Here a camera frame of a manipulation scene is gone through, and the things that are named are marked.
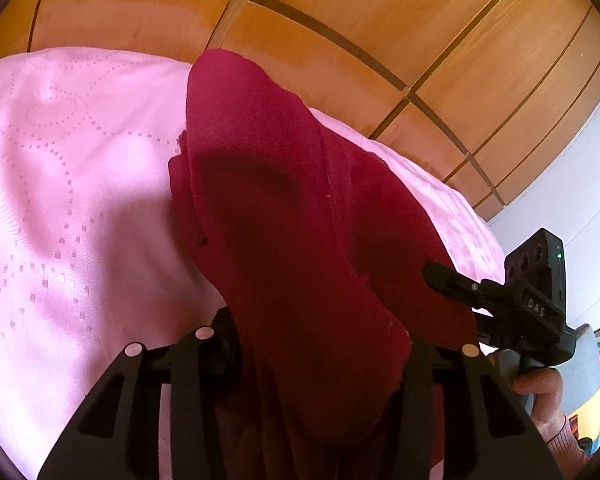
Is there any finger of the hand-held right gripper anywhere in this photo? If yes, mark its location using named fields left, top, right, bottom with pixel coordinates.
left=424, top=261, right=521, bottom=321

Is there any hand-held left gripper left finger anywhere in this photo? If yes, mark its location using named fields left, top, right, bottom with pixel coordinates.
left=37, top=307, right=242, bottom=480

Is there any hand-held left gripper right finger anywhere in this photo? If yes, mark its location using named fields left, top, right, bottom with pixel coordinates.
left=400, top=337, right=563, bottom=480

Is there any dark red garment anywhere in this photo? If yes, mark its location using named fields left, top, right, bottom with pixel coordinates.
left=167, top=49, right=481, bottom=480

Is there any person's right forearm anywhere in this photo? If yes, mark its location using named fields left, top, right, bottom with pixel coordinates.
left=530, top=407, right=595, bottom=463

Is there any person's right hand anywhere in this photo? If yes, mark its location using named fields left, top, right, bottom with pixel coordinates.
left=512, top=367, right=567, bottom=428

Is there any grey cushion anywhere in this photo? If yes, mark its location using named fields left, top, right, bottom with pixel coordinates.
left=562, top=322, right=600, bottom=411

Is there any yellow object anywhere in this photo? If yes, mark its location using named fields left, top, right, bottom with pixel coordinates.
left=567, top=390, right=600, bottom=443

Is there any pink patterned bedspread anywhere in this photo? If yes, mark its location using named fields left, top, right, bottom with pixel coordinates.
left=0, top=47, right=506, bottom=480

